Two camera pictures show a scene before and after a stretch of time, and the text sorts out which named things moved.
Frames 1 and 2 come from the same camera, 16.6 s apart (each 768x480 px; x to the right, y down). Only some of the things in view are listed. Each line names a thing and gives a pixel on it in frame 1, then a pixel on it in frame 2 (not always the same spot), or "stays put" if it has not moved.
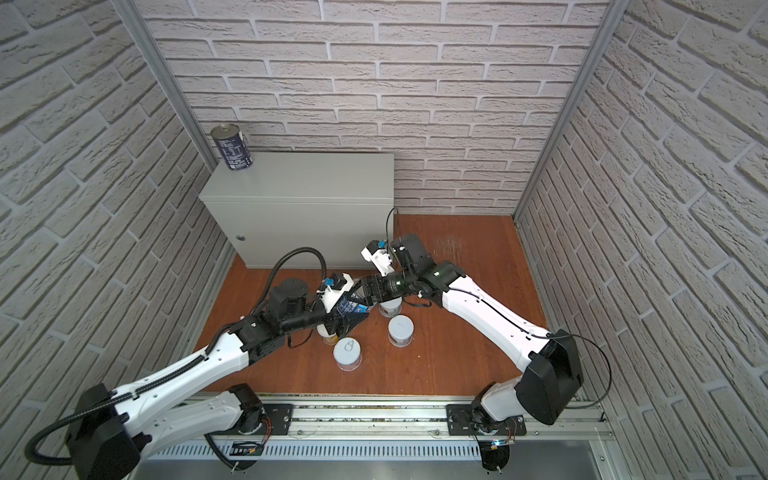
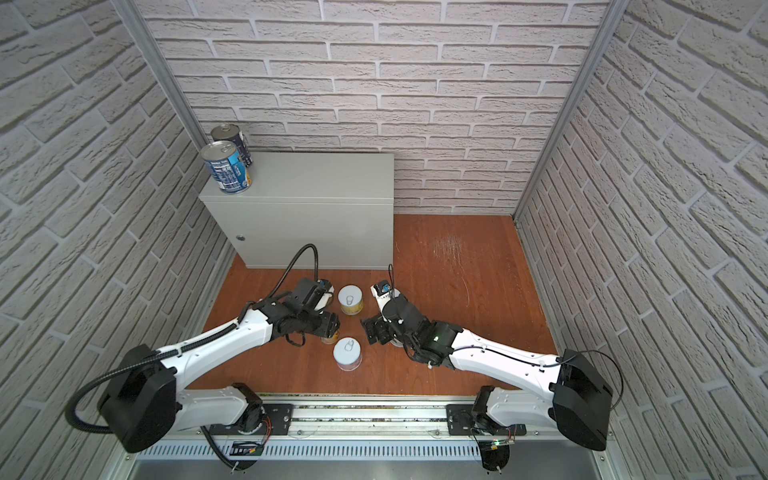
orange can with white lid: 327,338 stays put
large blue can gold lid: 347,307 -> 225,164
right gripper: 372,284 -> 382,325
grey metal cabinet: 333,203 stays put
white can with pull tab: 347,354 stays put
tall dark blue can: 233,146 stays put
